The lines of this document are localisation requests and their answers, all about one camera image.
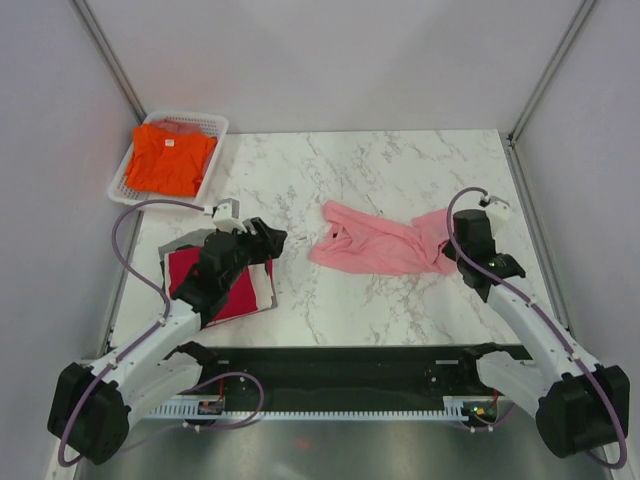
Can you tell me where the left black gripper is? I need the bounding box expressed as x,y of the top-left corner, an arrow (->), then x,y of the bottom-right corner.
221,217 -> 286,291

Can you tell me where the pink t shirt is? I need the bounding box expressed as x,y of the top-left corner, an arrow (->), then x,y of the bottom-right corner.
309,201 -> 456,275

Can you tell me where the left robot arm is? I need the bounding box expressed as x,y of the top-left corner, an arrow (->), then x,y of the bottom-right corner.
47,217 -> 287,467

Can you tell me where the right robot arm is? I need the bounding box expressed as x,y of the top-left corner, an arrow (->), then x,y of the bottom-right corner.
443,209 -> 630,458

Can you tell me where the folded white t shirt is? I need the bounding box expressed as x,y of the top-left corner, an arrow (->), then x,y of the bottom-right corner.
161,253 -> 276,313

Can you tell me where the folded red t shirt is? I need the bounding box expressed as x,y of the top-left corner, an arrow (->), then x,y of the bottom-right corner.
162,245 -> 259,327

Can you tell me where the white plastic basket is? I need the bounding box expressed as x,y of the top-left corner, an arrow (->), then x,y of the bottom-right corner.
107,111 -> 229,205

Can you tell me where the orange t shirt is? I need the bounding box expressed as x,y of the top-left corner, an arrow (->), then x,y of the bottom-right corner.
125,123 -> 218,198

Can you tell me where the dark pink shirt in basket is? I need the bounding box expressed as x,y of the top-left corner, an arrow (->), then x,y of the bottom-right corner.
150,118 -> 202,135

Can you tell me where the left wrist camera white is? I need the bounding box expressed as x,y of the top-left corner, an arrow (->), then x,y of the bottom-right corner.
212,199 -> 244,233

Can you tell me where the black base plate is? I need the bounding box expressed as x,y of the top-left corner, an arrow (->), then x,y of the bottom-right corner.
200,343 -> 501,412

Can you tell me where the white slotted cable duct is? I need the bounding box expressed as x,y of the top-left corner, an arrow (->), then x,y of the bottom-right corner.
144,396 -> 469,422

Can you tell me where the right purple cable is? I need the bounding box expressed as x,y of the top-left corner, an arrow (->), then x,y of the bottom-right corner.
445,186 -> 629,470

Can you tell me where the right aluminium frame post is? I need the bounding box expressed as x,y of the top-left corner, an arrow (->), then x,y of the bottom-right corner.
502,0 -> 599,149

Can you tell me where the aluminium frame post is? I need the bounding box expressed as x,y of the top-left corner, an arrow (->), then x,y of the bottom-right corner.
502,0 -> 599,149
68,0 -> 147,123

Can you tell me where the left aluminium frame post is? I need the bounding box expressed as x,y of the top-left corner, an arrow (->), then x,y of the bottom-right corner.
68,0 -> 147,123

